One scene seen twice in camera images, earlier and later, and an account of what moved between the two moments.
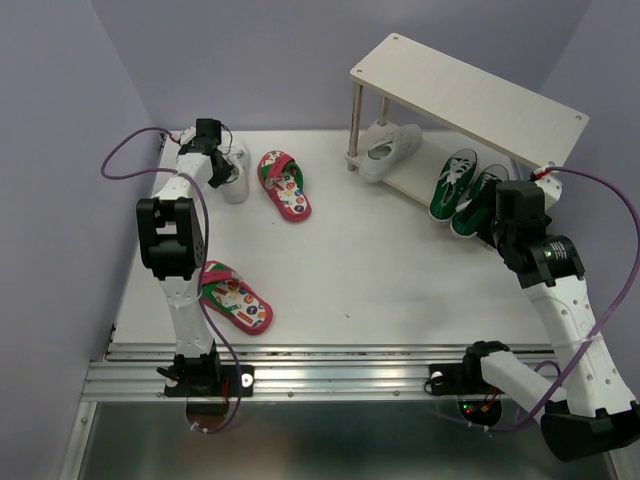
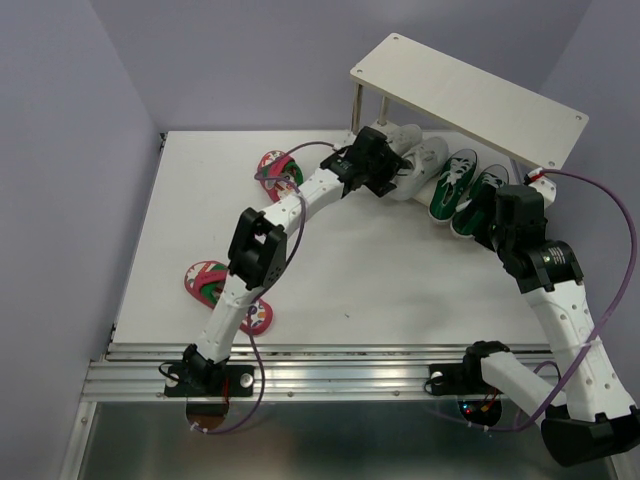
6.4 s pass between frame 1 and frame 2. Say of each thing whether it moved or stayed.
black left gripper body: moved
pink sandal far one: stayed
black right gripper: stayed
